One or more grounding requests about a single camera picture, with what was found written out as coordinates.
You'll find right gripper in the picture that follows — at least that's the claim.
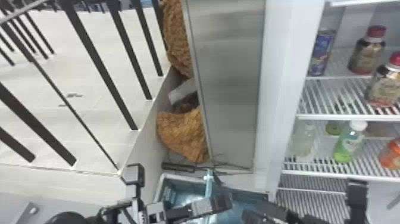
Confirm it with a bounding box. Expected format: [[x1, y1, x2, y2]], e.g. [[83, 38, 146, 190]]
[[241, 200, 290, 224]]

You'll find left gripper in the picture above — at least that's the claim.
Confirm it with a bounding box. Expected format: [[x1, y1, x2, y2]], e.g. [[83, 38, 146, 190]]
[[145, 195, 233, 224]]

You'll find blue basket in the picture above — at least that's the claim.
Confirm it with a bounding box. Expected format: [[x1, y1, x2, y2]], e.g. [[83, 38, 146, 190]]
[[152, 169, 270, 224]]

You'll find brown woven basket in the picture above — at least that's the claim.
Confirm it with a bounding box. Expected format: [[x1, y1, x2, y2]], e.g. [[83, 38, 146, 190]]
[[160, 0, 195, 79], [155, 107, 210, 164]]

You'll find clear bottle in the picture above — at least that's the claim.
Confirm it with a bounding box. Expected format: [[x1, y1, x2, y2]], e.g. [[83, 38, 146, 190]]
[[290, 121, 319, 158]]

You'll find green bottle with white cap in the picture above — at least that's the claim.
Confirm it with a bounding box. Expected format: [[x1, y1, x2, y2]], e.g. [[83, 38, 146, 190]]
[[332, 120, 368, 164]]

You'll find grey block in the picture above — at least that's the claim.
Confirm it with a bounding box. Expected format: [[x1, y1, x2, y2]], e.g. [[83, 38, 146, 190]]
[[168, 78, 198, 106]]

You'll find white fridge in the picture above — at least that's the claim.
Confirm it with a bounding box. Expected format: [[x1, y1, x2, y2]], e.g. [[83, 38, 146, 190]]
[[182, 0, 400, 224]]

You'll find orange bottle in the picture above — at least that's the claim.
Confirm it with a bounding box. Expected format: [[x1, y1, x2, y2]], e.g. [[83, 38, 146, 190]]
[[379, 138, 400, 170]]

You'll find blue can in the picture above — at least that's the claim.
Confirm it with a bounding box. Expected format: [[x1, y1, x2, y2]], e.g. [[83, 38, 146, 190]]
[[307, 29, 337, 77]]

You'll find dark bottle with red cap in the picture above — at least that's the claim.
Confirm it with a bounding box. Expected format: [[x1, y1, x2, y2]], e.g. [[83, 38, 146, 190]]
[[347, 25, 387, 75], [364, 51, 400, 107]]

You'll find black railing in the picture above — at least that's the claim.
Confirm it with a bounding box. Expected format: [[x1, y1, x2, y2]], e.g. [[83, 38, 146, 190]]
[[0, 0, 165, 171]]

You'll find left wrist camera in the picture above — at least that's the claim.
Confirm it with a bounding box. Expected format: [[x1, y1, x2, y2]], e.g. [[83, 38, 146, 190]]
[[121, 162, 146, 189]]

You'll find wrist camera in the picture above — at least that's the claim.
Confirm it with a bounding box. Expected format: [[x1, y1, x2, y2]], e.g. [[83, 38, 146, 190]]
[[121, 162, 146, 189], [345, 179, 369, 224]]

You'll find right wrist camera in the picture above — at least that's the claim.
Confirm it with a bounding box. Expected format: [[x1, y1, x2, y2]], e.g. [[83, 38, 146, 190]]
[[345, 179, 369, 224]]

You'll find grey metal bracket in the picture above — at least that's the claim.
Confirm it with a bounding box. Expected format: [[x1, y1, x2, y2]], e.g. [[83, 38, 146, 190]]
[[16, 201, 40, 224]]

